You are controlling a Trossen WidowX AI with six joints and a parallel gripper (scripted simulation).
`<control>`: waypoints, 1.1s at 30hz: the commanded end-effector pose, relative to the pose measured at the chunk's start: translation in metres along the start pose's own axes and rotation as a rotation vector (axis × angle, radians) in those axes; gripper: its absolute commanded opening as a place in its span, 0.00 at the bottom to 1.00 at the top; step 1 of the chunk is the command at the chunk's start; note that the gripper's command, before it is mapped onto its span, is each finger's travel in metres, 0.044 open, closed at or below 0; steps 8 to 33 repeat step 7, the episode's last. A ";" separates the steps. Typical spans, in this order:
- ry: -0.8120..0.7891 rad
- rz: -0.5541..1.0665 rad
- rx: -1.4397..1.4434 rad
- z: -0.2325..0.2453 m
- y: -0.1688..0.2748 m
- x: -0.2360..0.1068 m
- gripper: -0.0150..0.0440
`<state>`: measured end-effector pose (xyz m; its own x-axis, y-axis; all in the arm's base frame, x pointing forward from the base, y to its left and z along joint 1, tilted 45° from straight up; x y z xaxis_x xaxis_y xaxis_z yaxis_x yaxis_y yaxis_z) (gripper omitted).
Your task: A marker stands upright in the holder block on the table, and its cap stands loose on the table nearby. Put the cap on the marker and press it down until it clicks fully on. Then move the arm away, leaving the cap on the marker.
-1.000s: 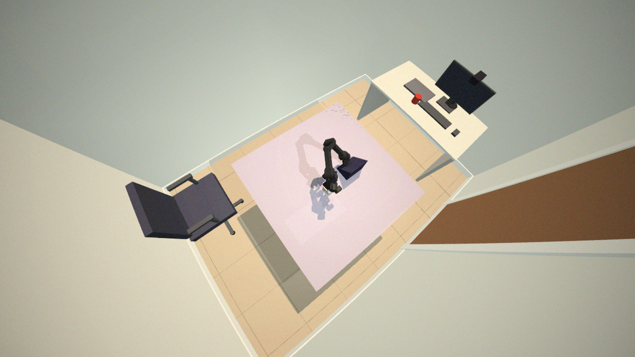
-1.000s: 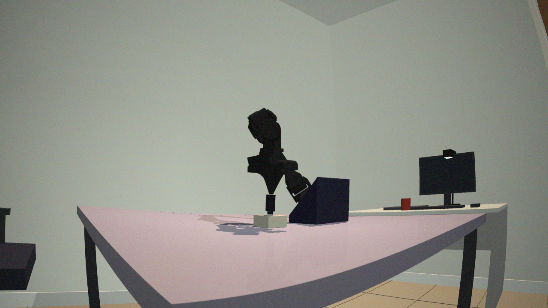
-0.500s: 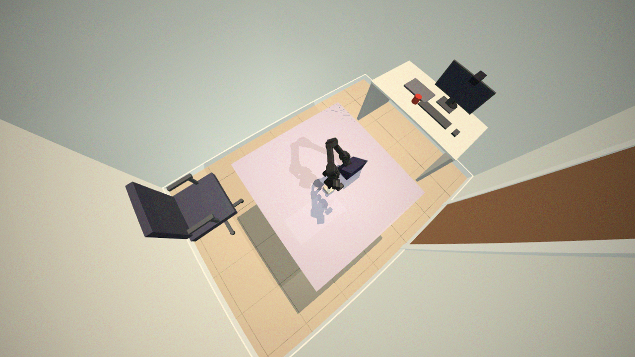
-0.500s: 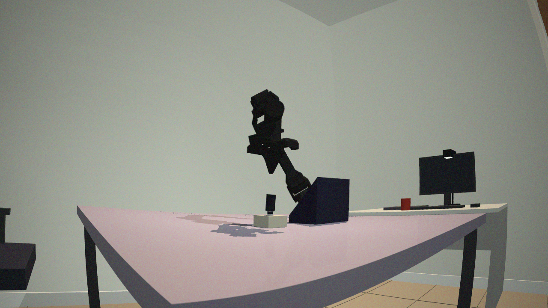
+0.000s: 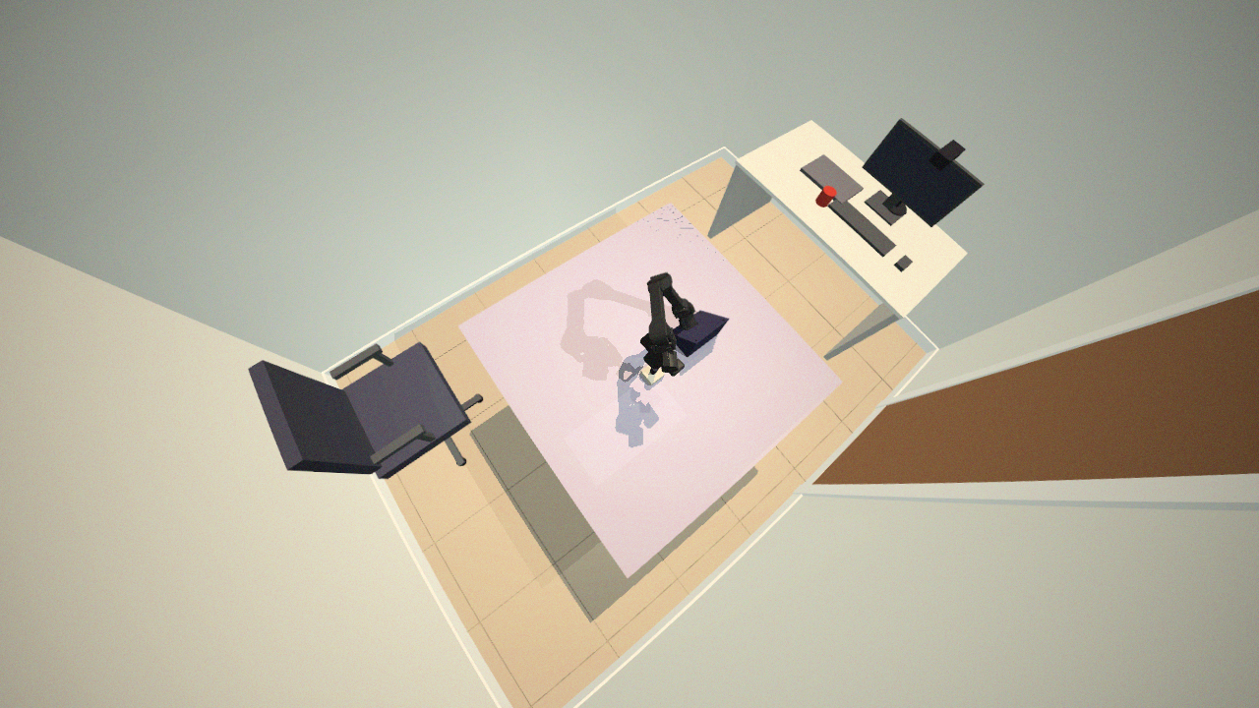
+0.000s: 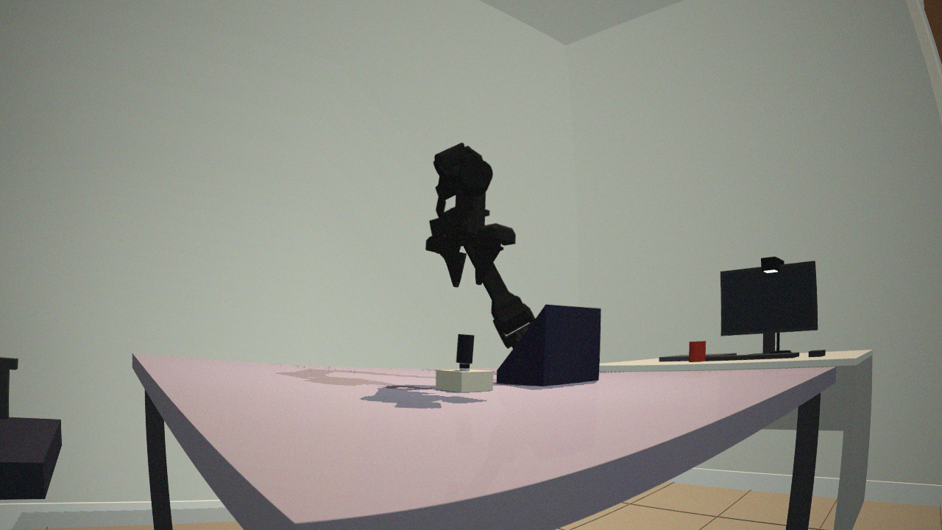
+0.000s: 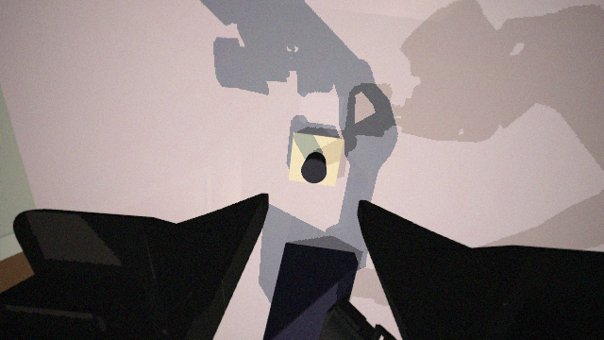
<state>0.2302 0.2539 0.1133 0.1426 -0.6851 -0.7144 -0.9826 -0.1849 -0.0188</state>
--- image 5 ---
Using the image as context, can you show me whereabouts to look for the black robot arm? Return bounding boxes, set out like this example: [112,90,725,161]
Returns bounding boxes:
[643,271,697,373]

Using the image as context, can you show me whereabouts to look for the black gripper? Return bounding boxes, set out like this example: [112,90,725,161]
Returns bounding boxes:
[640,333,685,377]

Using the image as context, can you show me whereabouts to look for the beige block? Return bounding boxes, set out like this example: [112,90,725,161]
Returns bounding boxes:
[640,367,665,385]

